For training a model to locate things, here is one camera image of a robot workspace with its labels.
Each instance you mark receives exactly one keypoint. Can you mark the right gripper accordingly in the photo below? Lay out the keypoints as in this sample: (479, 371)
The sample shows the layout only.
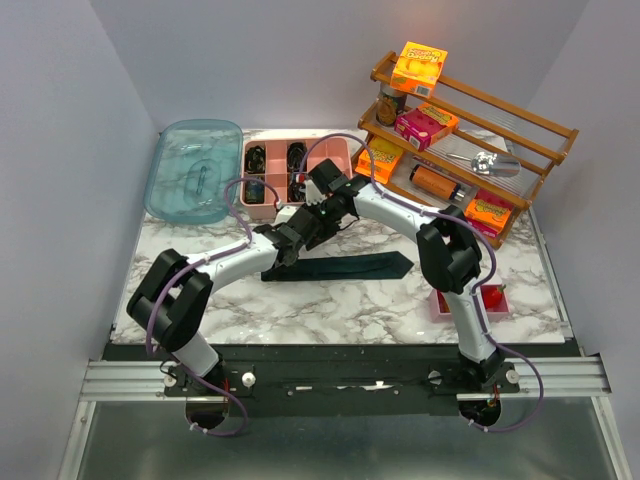
(322, 235)

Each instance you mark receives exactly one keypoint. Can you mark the dark green tie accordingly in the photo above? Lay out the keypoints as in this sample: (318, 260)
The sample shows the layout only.
(378, 266)

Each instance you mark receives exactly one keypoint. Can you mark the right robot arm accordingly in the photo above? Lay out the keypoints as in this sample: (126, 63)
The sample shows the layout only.
(449, 255)

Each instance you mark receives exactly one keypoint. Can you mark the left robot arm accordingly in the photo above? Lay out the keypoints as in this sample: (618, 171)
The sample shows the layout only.
(169, 302)

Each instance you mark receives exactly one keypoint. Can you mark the rolled patterned tie front-middle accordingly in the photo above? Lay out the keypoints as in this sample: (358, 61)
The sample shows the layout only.
(296, 189)

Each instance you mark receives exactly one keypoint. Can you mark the rolled dark tie front-left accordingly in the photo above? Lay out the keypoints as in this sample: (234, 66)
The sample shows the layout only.
(254, 192)

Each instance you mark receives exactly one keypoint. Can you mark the pink divided organizer box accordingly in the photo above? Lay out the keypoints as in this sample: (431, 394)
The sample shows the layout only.
(276, 177)

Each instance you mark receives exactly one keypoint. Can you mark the rolled black tie back-middle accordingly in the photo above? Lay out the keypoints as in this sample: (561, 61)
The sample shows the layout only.
(294, 156)

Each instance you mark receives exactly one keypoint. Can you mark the rolled black tie back-left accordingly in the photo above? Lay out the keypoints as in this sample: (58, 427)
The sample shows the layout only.
(255, 160)

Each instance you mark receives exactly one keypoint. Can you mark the orange sponge box lower left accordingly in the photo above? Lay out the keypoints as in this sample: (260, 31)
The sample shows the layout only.
(386, 157)

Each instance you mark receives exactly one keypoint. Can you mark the orange sponge box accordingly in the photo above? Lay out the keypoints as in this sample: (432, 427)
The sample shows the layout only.
(417, 69)
(386, 157)
(488, 213)

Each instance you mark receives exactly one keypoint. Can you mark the orange cylindrical bottle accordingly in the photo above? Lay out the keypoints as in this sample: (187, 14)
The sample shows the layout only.
(437, 184)

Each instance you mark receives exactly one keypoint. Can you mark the blue transparent lid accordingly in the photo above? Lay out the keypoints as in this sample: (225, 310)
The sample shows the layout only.
(193, 162)

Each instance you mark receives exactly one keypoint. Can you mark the pink sponge box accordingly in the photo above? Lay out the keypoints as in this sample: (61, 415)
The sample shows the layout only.
(425, 125)

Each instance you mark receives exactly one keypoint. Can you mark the dark tin can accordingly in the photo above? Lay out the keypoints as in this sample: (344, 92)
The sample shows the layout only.
(390, 104)

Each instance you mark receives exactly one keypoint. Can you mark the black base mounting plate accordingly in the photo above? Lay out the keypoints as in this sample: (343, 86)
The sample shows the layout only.
(270, 381)

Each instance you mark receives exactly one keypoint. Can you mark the orange sponge box lower right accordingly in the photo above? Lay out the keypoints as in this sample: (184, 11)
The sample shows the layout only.
(488, 213)

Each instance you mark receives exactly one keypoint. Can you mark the orange sponge box top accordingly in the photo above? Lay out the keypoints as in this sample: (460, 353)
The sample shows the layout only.
(417, 69)

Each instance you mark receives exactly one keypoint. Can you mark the metal scoop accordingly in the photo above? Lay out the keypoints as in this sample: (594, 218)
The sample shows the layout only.
(491, 164)

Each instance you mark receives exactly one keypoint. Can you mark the wooden three-tier shelf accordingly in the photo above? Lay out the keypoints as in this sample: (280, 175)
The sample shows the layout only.
(487, 124)

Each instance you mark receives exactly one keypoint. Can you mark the red toy pepper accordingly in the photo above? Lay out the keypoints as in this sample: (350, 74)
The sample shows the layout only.
(493, 295)

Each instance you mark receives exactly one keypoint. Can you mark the small pink tray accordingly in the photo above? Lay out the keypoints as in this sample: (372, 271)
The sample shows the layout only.
(440, 312)

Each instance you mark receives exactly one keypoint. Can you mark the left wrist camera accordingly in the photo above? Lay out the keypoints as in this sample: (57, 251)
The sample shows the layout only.
(285, 213)

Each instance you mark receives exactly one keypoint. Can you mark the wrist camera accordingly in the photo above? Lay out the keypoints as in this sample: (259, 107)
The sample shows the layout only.
(285, 213)
(312, 194)

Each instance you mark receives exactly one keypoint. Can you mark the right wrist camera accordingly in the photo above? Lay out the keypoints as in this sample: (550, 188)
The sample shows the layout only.
(312, 194)

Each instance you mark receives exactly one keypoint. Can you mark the aluminium frame rail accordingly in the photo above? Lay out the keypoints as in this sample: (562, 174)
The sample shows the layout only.
(142, 381)

